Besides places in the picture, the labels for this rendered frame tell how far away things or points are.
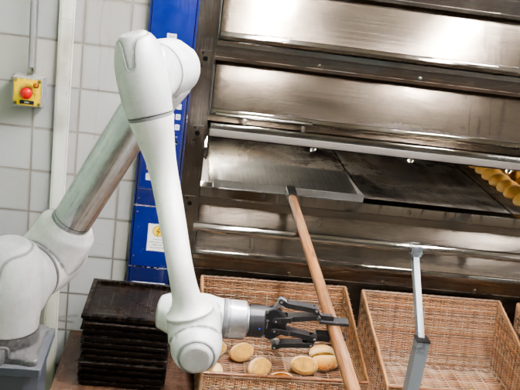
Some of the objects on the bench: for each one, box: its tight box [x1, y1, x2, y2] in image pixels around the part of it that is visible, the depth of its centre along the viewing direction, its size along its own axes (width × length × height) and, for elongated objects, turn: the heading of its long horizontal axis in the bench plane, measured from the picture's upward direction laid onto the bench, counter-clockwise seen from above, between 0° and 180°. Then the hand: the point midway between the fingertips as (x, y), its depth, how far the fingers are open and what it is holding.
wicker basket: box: [357, 289, 520, 390], centre depth 267 cm, size 49×56×28 cm
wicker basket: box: [194, 275, 371, 390], centre depth 261 cm, size 49×56×28 cm
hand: (332, 328), depth 177 cm, fingers closed on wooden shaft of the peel, 3 cm apart
